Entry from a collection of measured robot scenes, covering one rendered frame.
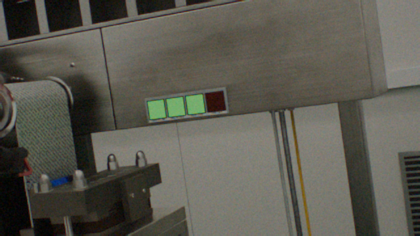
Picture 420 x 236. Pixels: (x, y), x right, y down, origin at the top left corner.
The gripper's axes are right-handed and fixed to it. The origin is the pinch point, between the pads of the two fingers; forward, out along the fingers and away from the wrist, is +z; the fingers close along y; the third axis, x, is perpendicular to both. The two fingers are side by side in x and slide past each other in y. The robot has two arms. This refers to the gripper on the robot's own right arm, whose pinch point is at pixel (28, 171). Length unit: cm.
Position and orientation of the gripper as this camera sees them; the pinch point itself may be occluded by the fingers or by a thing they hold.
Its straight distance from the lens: 186.5
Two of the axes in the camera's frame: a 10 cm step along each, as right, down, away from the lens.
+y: 9.2, -1.0, -3.9
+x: 0.5, -9.3, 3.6
